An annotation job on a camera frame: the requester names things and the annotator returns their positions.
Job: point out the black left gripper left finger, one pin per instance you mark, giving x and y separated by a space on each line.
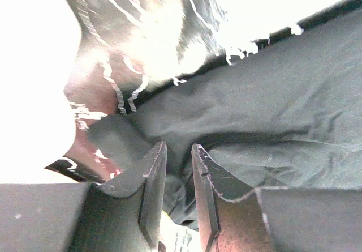
123 214

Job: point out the black daisy print t-shirt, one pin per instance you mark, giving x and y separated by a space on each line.
290 115

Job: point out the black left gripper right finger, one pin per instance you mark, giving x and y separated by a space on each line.
229 214

